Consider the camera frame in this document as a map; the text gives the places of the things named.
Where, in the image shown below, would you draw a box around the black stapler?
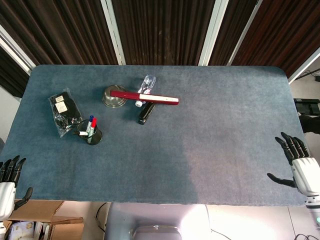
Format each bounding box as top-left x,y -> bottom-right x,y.
136,102 -> 156,125

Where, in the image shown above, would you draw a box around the long red and white box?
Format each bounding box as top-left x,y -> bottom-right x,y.
110,90 -> 180,107

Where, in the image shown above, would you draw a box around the black floor cable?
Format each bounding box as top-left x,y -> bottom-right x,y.
95,202 -> 111,231

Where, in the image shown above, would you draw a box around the black socks in plastic bag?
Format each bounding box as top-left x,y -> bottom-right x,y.
47,87 -> 83,138

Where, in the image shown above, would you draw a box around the red marker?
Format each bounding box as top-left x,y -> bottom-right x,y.
88,117 -> 98,138

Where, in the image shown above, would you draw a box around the blue table cloth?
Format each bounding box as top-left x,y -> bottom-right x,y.
0,64 -> 311,208

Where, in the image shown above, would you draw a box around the black equipment in background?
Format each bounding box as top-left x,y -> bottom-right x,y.
292,97 -> 320,134

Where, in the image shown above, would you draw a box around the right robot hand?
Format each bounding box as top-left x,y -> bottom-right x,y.
266,131 -> 320,197

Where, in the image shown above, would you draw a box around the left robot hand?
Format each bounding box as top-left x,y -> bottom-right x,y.
0,155 -> 34,221

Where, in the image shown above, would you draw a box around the blue marker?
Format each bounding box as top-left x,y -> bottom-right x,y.
86,114 -> 95,133

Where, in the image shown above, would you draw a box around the black mesh pen cup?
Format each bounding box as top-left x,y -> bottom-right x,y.
75,119 -> 103,145

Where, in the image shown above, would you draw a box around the cardboard box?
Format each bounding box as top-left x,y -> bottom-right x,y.
3,199 -> 85,240

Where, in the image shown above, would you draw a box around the grey robot torso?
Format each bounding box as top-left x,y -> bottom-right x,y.
106,202 -> 212,240

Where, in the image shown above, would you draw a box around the metal bowl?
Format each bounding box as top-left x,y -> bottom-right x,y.
101,84 -> 129,109

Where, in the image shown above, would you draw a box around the clear plastic bottle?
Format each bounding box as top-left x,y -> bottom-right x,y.
134,74 -> 157,107

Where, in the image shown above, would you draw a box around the dark brown pleated curtain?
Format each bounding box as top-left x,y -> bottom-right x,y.
207,0 -> 259,67
231,0 -> 320,78
111,0 -> 216,67
0,0 -> 119,67

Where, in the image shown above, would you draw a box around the white frame post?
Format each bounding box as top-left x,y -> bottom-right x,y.
287,46 -> 320,84
0,24 -> 37,75
100,0 -> 126,66
226,0 -> 266,67
198,0 -> 230,67

